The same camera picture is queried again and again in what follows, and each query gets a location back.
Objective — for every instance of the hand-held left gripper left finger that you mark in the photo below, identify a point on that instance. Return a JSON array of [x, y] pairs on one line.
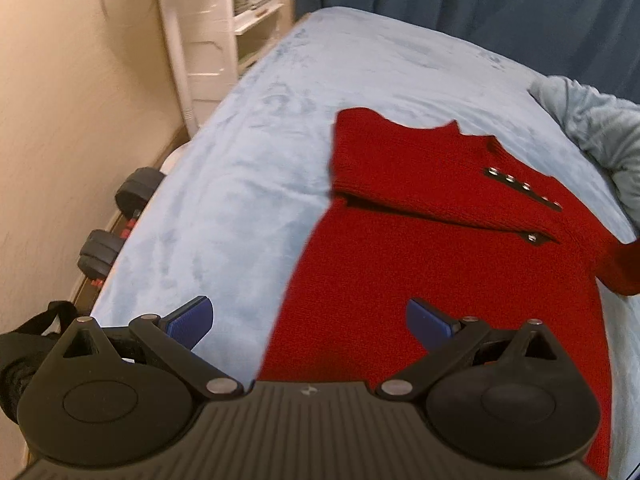
[[190, 322]]

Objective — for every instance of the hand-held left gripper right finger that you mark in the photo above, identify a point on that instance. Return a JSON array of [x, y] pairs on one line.
[[430, 325]]

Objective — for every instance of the red knit sweater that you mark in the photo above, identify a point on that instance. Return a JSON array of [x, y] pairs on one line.
[[425, 260]]

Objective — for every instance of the black dumbbell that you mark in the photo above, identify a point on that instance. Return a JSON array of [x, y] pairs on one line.
[[102, 252], [140, 187]]

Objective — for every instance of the bed with light blue sheet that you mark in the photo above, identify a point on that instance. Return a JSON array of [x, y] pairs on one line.
[[225, 185]]

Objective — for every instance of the crumpled light blue blanket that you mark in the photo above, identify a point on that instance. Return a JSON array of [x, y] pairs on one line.
[[600, 125]]

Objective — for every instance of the white standing fan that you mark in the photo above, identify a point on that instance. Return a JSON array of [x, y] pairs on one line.
[[200, 50]]

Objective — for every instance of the white shelf unit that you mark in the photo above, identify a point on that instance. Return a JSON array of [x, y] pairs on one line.
[[260, 20]]

